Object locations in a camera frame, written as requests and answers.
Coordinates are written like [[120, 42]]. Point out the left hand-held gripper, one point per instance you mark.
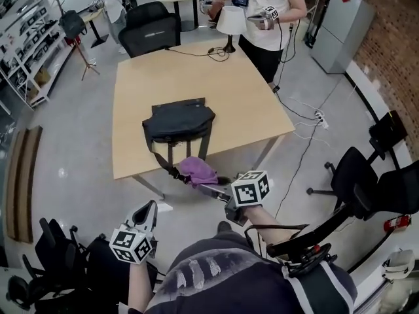
[[129, 244]]

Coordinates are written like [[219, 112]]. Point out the wooden coat stand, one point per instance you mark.
[[85, 61]]

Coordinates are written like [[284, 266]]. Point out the red fire extinguisher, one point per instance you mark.
[[397, 222]]

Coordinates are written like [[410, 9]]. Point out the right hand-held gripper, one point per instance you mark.
[[250, 190]]

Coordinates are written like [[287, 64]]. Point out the white shade table lamp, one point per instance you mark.
[[230, 20]]

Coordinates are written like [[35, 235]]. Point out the purple cloth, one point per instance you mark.
[[198, 172]]

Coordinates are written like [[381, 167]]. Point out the person's dark printed shirt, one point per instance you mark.
[[229, 289]]

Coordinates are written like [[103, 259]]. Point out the wooden planks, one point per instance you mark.
[[23, 182]]

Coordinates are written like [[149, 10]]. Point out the person's right forearm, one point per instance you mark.
[[265, 231]]

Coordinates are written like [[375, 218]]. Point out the small black screen device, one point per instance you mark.
[[241, 0]]

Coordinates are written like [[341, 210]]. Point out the white shelf rack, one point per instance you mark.
[[32, 44]]

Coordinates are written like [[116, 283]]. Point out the black chest-mounted device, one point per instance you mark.
[[307, 262]]

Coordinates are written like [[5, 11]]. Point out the grey metal cabinet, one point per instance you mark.
[[340, 28]]

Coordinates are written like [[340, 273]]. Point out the black box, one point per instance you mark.
[[391, 126]]

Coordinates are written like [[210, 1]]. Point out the black fabric bag with straps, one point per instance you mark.
[[180, 123]]

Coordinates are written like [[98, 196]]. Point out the person's dark shoe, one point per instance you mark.
[[224, 226]]

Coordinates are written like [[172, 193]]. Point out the dark hanging bag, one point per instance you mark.
[[72, 25]]

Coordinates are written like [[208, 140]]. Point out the white bag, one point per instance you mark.
[[399, 263]]

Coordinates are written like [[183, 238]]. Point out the person's left forearm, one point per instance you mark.
[[139, 289]]

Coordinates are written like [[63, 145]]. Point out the white power strip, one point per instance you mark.
[[322, 119]]

